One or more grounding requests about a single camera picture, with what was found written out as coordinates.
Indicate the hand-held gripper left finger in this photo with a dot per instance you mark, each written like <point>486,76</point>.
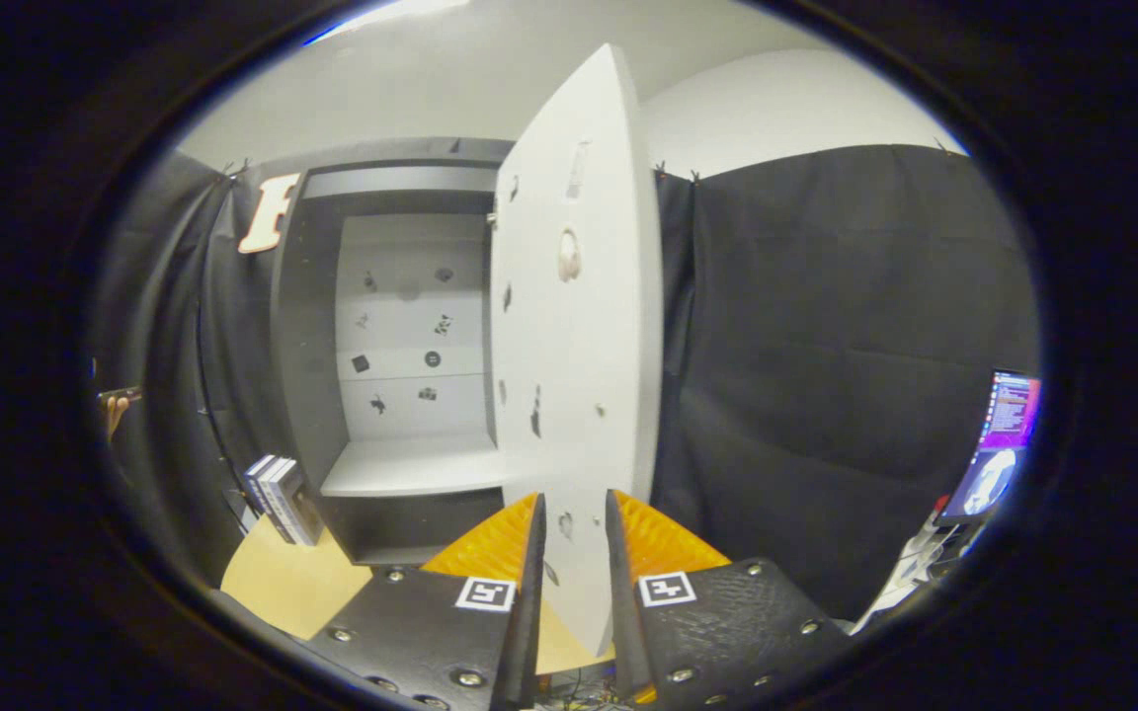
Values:
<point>528,612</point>

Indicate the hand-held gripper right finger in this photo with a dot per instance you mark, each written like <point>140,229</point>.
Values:
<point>623,612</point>

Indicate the white cabinet door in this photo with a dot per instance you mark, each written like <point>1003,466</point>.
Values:
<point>579,395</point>

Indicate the white cabinet shelf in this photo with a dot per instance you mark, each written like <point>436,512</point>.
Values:
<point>411,464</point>

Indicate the white desk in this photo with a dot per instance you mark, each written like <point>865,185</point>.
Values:
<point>910,583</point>

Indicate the black backdrop cloth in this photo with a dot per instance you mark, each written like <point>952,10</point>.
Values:
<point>826,346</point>

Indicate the grey cabinet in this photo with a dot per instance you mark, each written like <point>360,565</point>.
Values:
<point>307,346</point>

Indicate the computer monitor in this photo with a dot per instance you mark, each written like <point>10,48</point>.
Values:
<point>1009,425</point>

